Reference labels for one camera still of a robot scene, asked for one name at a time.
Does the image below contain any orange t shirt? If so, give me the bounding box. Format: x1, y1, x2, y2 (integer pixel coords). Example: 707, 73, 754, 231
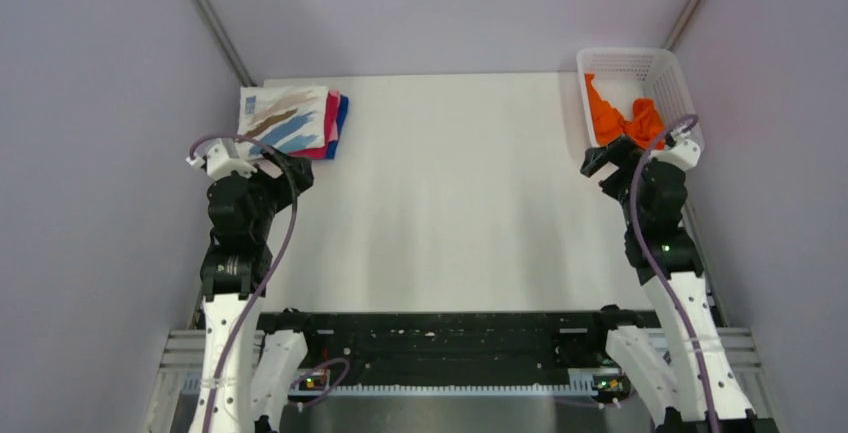
584, 73, 665, 149

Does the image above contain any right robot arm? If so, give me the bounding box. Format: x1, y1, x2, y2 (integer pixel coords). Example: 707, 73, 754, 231
580, 136, 778, 432

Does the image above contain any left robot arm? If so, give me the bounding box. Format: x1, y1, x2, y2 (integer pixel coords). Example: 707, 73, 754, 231
187, 145, 314, 432

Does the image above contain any pink folded shirt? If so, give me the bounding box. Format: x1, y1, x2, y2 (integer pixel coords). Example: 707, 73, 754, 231
261, 86, 341, 160

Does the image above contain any blue folded shirt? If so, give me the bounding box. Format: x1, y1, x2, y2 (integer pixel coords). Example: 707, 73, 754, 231
324, 95, 349, 160

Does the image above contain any white plastic basket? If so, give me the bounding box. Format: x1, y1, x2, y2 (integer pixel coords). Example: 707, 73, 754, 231
576, 47, 695, 147

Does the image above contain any right corner metal strip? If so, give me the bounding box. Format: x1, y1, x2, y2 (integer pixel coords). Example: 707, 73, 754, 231
662, 0, 735, 52

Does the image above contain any corner metal strip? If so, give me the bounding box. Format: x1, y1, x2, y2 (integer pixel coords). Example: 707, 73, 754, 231
190, 0, 256, 87
662, 0, 735, 52

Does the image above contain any left corner metal strip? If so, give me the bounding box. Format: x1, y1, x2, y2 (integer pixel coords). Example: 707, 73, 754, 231
190, 0, 256, 87

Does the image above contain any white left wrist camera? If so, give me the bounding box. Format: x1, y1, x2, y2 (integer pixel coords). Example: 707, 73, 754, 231
186, 139, 258, 181

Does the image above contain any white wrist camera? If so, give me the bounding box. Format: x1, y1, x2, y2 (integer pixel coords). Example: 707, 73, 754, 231
662, 127, 702, 171
186, 139, 258, 181

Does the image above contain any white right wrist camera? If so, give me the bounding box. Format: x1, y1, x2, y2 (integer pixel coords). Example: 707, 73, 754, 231
662, 127, 702, 171

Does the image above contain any white slotted cable duct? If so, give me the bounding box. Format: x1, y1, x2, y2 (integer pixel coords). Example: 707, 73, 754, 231
180, 374, 632, 398

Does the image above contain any aluminium frame rail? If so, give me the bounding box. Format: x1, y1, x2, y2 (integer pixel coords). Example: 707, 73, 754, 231
142, 326, 774, 432

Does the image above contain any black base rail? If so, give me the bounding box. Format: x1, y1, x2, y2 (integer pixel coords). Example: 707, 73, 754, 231
257, 305, 659, 386

